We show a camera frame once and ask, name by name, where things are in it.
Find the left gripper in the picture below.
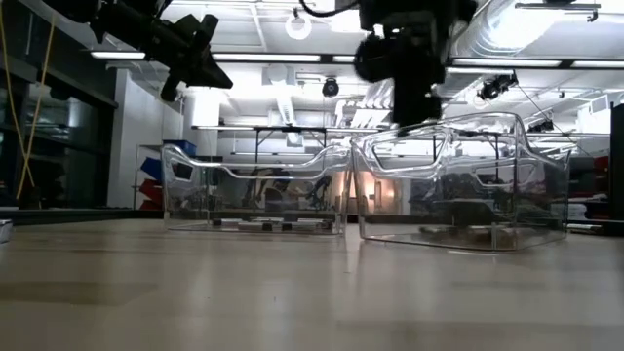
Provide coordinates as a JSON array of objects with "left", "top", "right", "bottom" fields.
[{"left": 140, "top": 13, "right": 235, "bottom": 103}]

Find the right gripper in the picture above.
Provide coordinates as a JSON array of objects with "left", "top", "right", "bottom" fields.
[{"left": 353, "top": 0, "right": 479, "bottom": 128}]

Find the clear plastic bin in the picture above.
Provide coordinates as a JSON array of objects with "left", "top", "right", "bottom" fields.
[
  {"left": 349, "top": 111, "right": 572, "bottom": 253},
  {"left": 160, "top": 142, "right": 353, "bottom": 236}
]

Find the blue storage bin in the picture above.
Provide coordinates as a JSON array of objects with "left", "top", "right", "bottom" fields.
[{"left": 163, "top": 139, "right": 198, "bottom": 158}]

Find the long ceiling light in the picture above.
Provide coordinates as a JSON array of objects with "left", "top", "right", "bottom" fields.
[
  {"left": 450, "top": 58, "right": 563, "bottom": 68},
  {"left": 90, "top": 50, "right": 147, "bottom": 61},
  {"left": 212, "top": 52, "right": 323, "bottom": 63},
  {"left": 569, "top": 58, "right": 624, "bottom": 69}
]

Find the black ceiling spotlight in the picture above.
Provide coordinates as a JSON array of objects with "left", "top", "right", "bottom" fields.
[{"left": 477, "top": 72, "right": 519, "bottom": 102}]

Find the red storage bin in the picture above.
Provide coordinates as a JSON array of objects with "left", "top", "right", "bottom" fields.
[{"left": 139, "top": 178, "right": 165, "bottom": 212}]

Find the dark tall cabinet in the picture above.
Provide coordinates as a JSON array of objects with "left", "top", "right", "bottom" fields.
[{"left": 608, "top": 101, "right": 624, "bottom": 221}]

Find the black dome ceiling camera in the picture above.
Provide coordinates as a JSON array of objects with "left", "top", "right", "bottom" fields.
[{"left": 321, "top": 76, "right": 341, "bottom": 98}]

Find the white ceiling ring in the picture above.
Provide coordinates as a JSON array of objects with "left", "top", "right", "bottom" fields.
[{"left": 285, "top": 12, "right": 313, "bottom": 41}]

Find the silver ceiling duct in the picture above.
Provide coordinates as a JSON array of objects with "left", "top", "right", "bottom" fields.
[{"left": 452, "top": 0, "right": 624, "bottom": 62}]

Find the yellow cable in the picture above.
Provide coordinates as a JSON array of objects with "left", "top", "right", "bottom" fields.
[{"left": 0, "top": 0, "right": 57, "bottom": 201}]

